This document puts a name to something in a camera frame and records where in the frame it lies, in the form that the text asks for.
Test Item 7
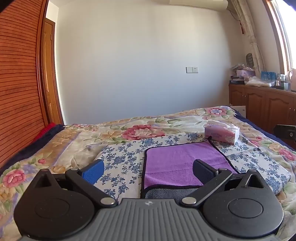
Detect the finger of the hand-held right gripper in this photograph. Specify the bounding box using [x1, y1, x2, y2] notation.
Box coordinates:
[274, 124, 296, 141]

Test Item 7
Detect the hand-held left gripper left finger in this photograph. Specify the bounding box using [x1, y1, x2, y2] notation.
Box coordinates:
[34, 159, 118, 207]

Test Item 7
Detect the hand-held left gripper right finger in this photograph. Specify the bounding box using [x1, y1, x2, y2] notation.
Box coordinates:
[180, 159, 267, 207]

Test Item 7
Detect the purple towel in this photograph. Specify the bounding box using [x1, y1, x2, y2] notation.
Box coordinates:
[142, 137, 239, 191]

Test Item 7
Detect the grey towel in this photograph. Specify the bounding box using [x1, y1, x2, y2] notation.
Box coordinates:
[140, 187, 199, 202]

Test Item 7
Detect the blue floral white cloth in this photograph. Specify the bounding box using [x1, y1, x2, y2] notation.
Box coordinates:
[94, 132, 291, 202]

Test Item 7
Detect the wooden cabinet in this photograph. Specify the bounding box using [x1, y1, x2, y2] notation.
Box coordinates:
[228, 83, 296, 145]

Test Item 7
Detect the pink floral bedspread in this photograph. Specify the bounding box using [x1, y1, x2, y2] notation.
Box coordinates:
[0, 106, 296, 241]

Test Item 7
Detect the pink tissue box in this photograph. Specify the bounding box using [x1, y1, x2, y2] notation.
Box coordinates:
[204, 123, 240, 145]

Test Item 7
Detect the white cardboard box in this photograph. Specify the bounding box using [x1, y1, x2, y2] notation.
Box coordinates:
[231, 105, 246, 118]

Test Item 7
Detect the clear plastic bag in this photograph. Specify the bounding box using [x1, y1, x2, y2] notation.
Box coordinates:
[245, 76, 275, 88]

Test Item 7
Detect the blue box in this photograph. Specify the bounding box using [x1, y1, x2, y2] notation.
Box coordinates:
[261, 71, 277, 80]

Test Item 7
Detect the red cloth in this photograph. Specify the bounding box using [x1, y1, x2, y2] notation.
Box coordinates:
[30, 122, 57, 144]

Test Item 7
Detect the dark navy blanket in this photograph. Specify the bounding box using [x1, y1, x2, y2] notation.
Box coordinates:
[0, 124, 66, 175]

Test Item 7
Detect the pile of boxes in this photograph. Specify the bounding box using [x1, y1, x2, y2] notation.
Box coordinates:
[229, 63, 256, 84]

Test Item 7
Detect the window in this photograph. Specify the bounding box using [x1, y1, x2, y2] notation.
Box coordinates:
[264, 0, 296, 75]

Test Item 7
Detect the patterned beige curtain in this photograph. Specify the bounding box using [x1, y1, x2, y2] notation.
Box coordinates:
[227, 0, 266, 80]

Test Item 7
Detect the wooden door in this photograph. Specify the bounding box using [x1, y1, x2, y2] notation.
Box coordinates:
[43, 18, 62, 124]

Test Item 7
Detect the slatted wooden wardrobe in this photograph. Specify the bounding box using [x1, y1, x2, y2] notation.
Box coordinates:
[0, 0, 65, 169]

